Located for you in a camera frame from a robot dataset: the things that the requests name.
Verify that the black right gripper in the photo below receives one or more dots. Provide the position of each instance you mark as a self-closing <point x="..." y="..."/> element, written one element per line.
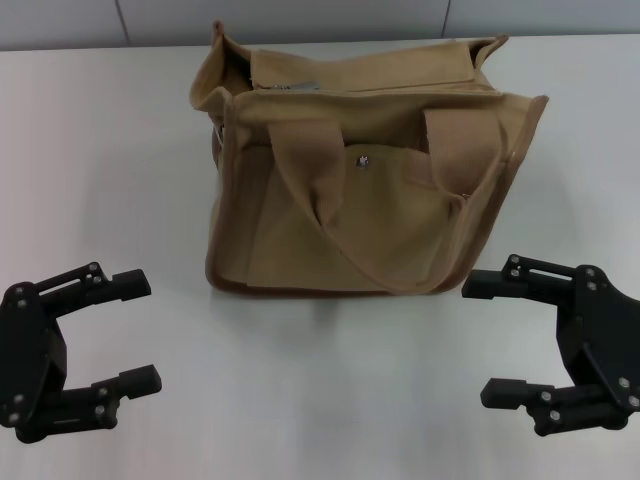
<point x="607" y="340"/>

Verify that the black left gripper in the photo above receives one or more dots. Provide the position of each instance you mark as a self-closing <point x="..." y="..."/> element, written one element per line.
<point x="27" y="350"/>

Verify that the khaki canvas food bag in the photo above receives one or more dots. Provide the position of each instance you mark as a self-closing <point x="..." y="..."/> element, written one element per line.
<point x="320" y="235"/>

